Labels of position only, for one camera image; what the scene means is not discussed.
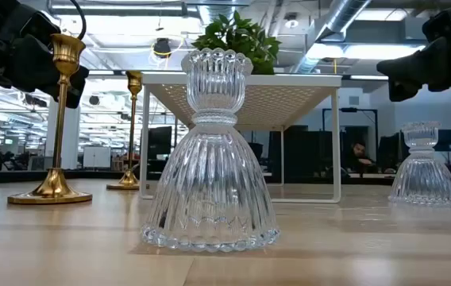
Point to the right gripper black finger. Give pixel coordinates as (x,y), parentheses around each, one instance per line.
(424,65)
(399,90)

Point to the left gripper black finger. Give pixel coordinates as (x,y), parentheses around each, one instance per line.
(78,85)
(33,63)

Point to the clear ribbed glass candle holder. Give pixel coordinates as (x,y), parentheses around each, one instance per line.
(424,178)
(209,178)

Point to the short brass candlestick holder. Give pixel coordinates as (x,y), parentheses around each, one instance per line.
(55,186)

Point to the tall brass candlestick holder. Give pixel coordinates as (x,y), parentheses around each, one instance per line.
(129,180)

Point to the white storage cabinet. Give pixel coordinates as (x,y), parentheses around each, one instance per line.
(97,157)

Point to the person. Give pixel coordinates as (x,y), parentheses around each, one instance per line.
(357,157)

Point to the black office monitor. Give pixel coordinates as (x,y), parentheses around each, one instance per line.
(160,143)

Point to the white perforated metal shelf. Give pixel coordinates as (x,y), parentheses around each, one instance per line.
(269,103)

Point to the green potted plant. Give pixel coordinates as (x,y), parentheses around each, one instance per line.
(241,39)

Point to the silver ventilation duct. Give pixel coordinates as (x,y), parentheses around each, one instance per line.
(344,16)

